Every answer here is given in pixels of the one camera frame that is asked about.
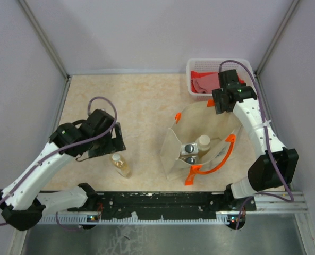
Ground white plastic basket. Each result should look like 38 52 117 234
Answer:
186 58 253 101

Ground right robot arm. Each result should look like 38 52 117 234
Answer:
212 69 299 210

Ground clear bottle black cap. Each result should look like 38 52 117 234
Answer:
182 155 199 165

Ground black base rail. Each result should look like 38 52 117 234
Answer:
68 191 244 220

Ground amber liquid bottle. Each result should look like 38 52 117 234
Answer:
110 153 131 178

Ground aluminium frame rail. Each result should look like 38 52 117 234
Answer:
253 191 308 214

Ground red cloth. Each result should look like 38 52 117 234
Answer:
189 69 246 94

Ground beige round bottle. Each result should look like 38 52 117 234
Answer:
195 135 211 155

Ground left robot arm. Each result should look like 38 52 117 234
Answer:
0 109 126 231

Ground canvas bag orange handles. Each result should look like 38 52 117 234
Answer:
160 101 242 185

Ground white bottle black cap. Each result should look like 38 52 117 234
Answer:
180 142 199 156

